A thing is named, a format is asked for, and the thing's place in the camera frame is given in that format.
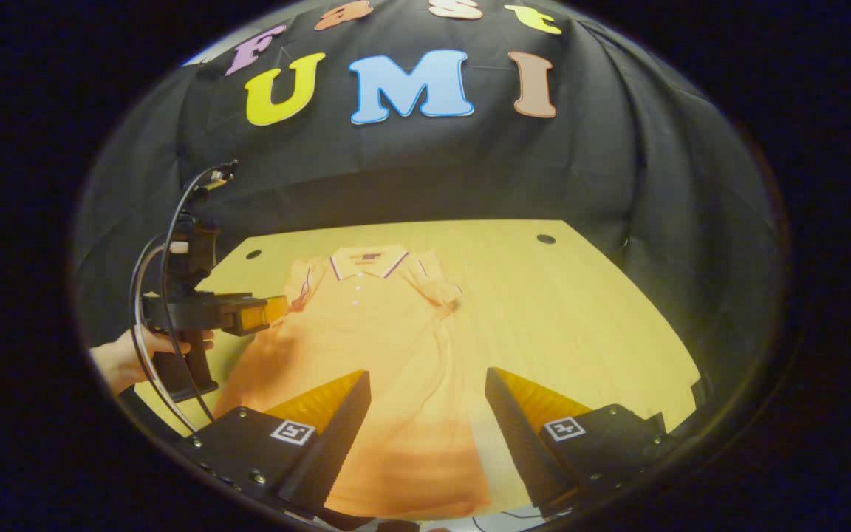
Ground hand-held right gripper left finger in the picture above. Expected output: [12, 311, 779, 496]
[174, 370, 372, 519]

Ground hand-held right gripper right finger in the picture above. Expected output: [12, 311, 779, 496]
[484, 366, 682, 521]

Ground orange T-shirt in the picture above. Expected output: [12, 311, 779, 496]
[211, 245, 493, 521]

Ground black backdrop cloth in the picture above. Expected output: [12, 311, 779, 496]
[71, 0, 785, 415]

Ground black cable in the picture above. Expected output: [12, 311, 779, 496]
[160, 160, 240, 423]

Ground white cable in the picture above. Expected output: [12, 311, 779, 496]
[129, 235, 202, 435]

